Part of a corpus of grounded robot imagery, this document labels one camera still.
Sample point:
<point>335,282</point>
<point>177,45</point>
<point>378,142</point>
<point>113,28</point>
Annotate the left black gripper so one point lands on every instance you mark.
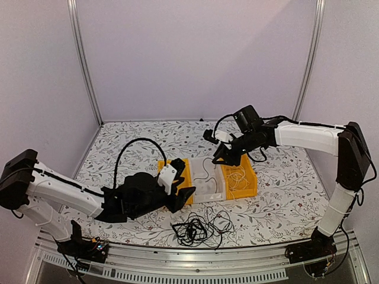
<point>178,201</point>

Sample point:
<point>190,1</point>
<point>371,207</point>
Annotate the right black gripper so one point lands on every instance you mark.
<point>221,154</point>

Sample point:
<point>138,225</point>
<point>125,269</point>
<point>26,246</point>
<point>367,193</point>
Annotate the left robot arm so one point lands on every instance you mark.
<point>27,186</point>

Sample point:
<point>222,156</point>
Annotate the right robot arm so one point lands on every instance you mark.
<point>346,142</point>

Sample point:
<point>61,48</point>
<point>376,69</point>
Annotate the left yellow bin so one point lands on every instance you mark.
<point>185,174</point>

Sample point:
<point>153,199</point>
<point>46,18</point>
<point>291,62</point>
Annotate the yellow bin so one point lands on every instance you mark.
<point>240,181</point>
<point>185,174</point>

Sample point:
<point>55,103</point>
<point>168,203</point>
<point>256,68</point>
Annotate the clear plastic bin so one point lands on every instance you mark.
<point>208,180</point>

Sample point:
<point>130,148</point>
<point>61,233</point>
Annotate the right yellow bin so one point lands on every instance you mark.
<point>240,181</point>

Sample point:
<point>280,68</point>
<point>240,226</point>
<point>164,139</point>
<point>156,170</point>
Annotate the floral table mat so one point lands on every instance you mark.
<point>289,204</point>

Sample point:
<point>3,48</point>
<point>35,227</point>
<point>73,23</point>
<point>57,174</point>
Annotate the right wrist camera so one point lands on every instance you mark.
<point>222,138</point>

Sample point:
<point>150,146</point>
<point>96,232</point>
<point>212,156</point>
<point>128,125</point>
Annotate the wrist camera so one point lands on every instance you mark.
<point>222,138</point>
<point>169,173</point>

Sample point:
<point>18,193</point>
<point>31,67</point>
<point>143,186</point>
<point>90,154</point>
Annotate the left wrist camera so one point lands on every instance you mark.
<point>169,173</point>

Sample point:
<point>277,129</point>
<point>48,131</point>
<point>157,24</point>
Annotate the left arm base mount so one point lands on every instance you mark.
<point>94,250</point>

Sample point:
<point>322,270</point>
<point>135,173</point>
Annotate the front aluminium rail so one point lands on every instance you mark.
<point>129,263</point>

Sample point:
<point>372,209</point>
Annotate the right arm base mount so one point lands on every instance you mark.
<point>319,246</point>

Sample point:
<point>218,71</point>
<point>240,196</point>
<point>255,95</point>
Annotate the right aluminium frame post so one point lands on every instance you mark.
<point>311,56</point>

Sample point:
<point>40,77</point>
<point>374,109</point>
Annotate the aluminium frame post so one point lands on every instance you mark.
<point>311,56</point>
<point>83,63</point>

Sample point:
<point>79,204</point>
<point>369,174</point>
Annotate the left aluminium frame post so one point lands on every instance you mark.
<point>83,63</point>

